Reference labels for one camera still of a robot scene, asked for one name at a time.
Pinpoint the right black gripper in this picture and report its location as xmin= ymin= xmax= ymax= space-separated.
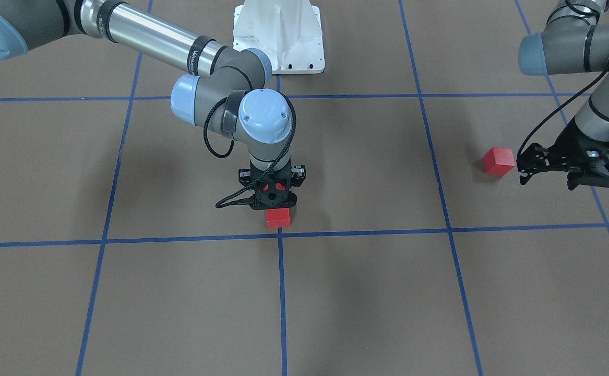
xmin=239 ymin=161 xmax=307 ymax=211

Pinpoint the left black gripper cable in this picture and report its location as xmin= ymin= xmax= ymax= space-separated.
xmin=517 ymin=42 xmax=609 ymax=157

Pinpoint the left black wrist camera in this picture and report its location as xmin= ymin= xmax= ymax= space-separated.
xmin=516 ymin=143 xmax=551 ymax=185

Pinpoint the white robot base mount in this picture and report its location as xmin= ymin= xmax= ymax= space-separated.
xmin=233 ymin=1 xmax=326 ymax=75

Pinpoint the red block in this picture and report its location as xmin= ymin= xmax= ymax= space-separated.
xmin=261 ymin=182 xmax=286 ymax=191
xmin=265 ymin=208 xmax=291 ymax=229
xmin=482 ymin=147 xmax=515 ymax=176

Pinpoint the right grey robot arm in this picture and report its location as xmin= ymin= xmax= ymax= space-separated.
xmin=0 ymin=1 xmax=306 ymax=211

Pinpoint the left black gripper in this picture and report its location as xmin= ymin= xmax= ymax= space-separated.
xmin=550 ymin=120 xmax=609 ymax=191

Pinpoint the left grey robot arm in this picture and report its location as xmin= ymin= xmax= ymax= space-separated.
xmin=516 ymin=1 xmax=609 ymax=190

